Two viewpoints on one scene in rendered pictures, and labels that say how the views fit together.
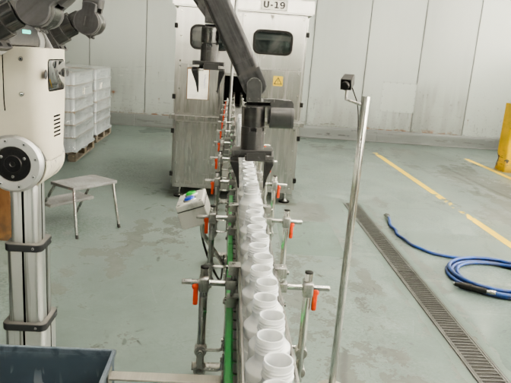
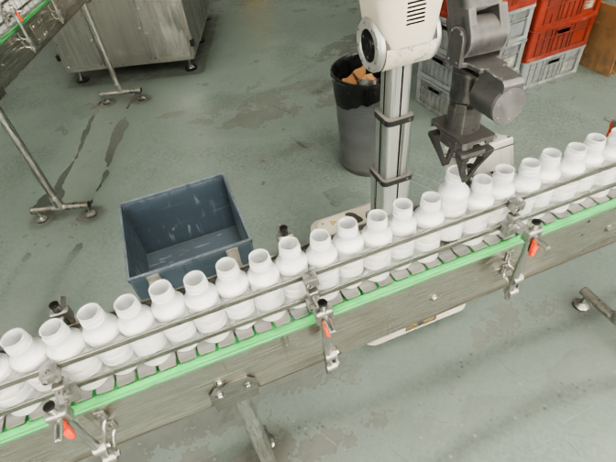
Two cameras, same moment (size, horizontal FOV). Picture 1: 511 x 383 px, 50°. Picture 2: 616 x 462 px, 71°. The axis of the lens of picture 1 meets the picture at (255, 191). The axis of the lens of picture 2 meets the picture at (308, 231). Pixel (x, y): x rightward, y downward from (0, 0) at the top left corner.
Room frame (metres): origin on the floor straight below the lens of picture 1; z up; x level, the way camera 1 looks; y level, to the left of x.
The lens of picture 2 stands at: (0.90, -0.55, 1.72)
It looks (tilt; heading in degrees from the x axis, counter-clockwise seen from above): 44 degrees down; 77
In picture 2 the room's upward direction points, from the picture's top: 7 degrees counter-clockwise
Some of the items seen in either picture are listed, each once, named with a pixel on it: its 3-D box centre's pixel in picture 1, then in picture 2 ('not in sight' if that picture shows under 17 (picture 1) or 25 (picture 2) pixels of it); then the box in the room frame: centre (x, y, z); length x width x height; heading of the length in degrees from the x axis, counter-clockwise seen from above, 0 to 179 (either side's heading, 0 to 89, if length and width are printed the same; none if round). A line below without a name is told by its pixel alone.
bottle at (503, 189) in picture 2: not in sight; (496, 200); (1.45, 0.01, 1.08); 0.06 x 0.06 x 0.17
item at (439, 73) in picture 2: not in sight; (469, 56); (2.84, 2.04, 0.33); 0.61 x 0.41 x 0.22; 9
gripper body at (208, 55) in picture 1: (209, 55); not in sight; (1.80, 0.18, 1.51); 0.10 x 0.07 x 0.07; 93
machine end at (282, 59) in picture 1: (237, 97); not in sight; (6.45, 0.29, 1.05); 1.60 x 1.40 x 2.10; 3
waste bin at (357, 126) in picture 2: not in sight; (369, 117); (1.88, 1.62, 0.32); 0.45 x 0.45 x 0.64
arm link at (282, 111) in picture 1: (270, 102); (490, 71); (1.34, -0.02, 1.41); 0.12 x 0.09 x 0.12; 92
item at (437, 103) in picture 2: not in sight; (465, 86); (2.84, 2.04, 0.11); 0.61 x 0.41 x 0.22; 9
